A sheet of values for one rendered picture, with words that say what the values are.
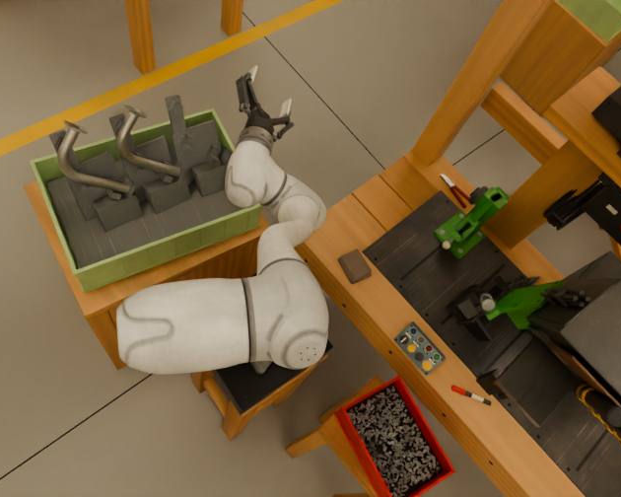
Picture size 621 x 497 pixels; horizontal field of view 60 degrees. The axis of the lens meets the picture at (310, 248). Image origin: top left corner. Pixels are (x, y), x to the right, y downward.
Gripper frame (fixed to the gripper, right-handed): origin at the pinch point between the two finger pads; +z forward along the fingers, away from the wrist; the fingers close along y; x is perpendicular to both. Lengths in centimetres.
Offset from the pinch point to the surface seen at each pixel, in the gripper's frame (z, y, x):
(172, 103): 6.0, 11.2, 33.2
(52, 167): -10, 24, 73
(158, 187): -10, -2, 51
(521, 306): -41, -77, -33
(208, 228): -20.8, -17.9, 41.0
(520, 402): -64, -87, -26
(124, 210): -19, 2, 60
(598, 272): -27, -91, -51
